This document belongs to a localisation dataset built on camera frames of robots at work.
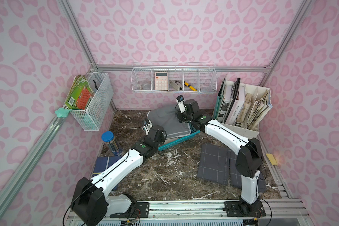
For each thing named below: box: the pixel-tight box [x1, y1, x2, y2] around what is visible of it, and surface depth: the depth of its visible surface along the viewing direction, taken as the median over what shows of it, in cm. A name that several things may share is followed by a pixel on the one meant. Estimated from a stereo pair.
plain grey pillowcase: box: [147, 107, 192, 138], surface depth 87 cm
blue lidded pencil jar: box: [101, 130, 124, 157], surface depth 82 cm
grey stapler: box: [169, 80, 183, 91], surface depth 102 cm
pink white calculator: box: [154, 71, 169, 91], surface depth 97 cm
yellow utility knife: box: [183, 80, 198, 92], surface depth 100 cm
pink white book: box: [225, 84, 246, 126], surface depth 95 cm
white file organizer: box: [220, 79, 271, 139], surface depth 99 cm
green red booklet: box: [64, 74, 95, 111], surface depth 73 cm
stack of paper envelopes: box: [247, 89, 273, 130], surface depth 93 cm
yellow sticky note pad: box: [265, 153, 278, 166], surface depth 97 cm
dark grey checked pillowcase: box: [197, 143, 230, 186], surface depth 88 cm
